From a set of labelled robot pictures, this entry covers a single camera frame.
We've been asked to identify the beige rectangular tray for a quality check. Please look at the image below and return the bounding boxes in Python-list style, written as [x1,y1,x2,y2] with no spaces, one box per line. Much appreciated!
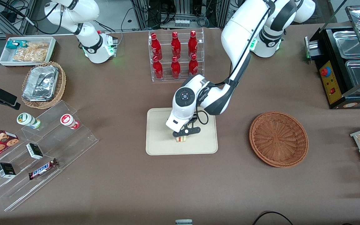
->
[146,107,218,156]

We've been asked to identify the light wicker basket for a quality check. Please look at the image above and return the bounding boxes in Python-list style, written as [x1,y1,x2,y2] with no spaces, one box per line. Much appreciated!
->
[21,62,67,109]

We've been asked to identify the brown round wicker basket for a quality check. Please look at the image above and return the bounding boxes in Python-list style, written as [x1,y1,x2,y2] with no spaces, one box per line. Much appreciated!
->
[249,111,309,168]

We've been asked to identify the green lid yogurt cup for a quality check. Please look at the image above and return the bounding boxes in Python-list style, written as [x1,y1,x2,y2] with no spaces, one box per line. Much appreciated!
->
[17,112,41,129]

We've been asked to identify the white rectangular plastic bin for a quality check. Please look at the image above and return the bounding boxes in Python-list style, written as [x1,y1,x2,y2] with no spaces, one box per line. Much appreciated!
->
[0,37,56,67]

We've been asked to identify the stacked aluminium foil trays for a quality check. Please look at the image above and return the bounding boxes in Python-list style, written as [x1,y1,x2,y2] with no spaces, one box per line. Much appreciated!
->
[22,65,59,102]

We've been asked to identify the red cola bottle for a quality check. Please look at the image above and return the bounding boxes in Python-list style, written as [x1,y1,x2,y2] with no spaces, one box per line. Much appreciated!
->
[153,56,163,79]
[171,56,181,78]
[188,30,198,57]
[171,31,181,58]
[189,54,199,76]
[151,33,162,60]

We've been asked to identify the teal snack packet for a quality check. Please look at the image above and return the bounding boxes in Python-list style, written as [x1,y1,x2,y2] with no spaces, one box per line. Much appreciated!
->
[6,40,28,50]

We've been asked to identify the small black carton box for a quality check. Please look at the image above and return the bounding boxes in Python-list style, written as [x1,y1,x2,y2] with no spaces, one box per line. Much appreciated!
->
[0,162,16,178]
[26,143,43,160]

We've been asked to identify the red strawberry yogurt cup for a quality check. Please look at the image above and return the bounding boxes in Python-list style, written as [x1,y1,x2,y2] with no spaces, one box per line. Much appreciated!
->
[60,114,80,130]

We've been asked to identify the clear acrylic bottle rack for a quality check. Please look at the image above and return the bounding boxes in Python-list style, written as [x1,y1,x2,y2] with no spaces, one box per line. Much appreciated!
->
[148,28,205,83]

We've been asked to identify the Snickers chocolate bar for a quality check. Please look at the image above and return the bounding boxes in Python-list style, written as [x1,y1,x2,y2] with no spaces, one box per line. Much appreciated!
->
[28,158,58,180]

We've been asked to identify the clear acrylic stepped shelf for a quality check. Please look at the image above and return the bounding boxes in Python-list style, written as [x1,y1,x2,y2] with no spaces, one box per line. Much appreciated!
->
[0,100,99,212]

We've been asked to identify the black food warmer appliance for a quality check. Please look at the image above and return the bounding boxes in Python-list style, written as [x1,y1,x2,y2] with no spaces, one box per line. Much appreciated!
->
[304,5,360,110]

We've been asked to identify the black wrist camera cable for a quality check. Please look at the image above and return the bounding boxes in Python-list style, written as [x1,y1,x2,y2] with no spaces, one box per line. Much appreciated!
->
[196,108,209,126]

